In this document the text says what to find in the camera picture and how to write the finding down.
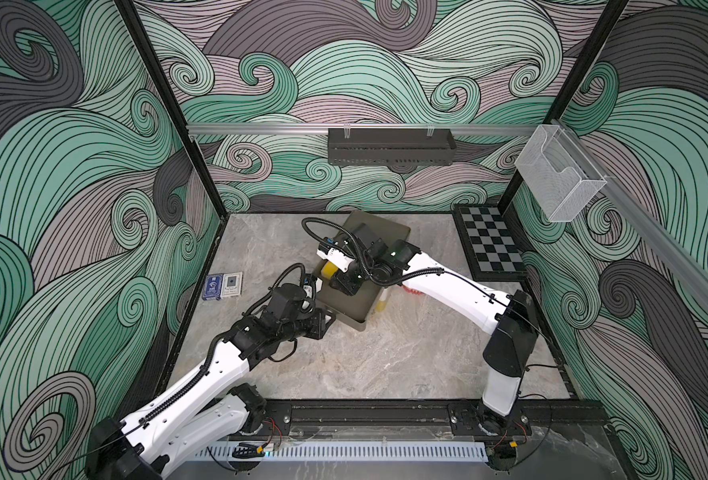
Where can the olive three-drawer storage box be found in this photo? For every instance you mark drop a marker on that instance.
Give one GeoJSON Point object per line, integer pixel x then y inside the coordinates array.
{"type": "Point", "coordinates": [390, 240]}

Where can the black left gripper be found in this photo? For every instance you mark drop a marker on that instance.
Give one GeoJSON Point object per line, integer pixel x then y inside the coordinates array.
{"type": "Point", "coordinates": [319, 321]}

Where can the clear plastic wall bin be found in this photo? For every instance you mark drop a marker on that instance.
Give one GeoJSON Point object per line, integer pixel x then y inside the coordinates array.
{"type": "Point", "coordinates": [559, 172]}

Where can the yellow rectangular sponge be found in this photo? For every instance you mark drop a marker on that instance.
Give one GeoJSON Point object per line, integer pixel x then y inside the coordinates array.
{"type": "Point", "coordinates": [328, 270]}

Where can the olive top drawer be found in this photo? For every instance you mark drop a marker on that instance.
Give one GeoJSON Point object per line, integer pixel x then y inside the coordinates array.
{"type": "Point", "coordinates": [334, 300]}

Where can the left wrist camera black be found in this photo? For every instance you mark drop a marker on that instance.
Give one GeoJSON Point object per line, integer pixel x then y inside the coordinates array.
{"type": "Point", "coordinates": [289, 302]}

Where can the black white checkerboard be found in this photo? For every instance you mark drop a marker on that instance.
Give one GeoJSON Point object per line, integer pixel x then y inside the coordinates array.
{"type": "Point", "coordinates": [488, 245]}

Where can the aluminium wall rail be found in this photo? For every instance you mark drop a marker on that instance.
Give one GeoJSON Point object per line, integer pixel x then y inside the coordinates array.
{"type": "Point", "coordinates": [303, 128]}

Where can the white slotted cable duct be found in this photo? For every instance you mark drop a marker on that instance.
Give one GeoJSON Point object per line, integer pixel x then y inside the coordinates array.
{"type": "Point", "coordinates": [377, 451]}

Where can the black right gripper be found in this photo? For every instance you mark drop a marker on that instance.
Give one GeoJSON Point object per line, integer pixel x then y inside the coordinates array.
{"type": "Point", "coordinates": [342, 279]}

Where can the blue playing card box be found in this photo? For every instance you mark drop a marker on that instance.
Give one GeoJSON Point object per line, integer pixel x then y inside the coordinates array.
{"type": "Point", "coordinates": [213, 287]}

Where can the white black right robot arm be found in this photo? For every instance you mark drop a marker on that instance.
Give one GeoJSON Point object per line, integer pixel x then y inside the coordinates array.
{"type": "Point", "coordinates": [361, 256]}

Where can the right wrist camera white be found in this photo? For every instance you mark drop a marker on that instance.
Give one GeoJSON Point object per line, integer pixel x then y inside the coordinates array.
{"type": "Point", "coordinates": [343, 261]}

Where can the black wall-mounted shelf tray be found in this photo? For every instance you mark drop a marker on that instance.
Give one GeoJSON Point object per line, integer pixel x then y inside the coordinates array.
{"type": "Point", "coordinates": [394, 148]}

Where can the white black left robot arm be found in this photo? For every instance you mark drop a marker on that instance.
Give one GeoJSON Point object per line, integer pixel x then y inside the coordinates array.
{"type": "Point", "coordinates": [212, 400]}

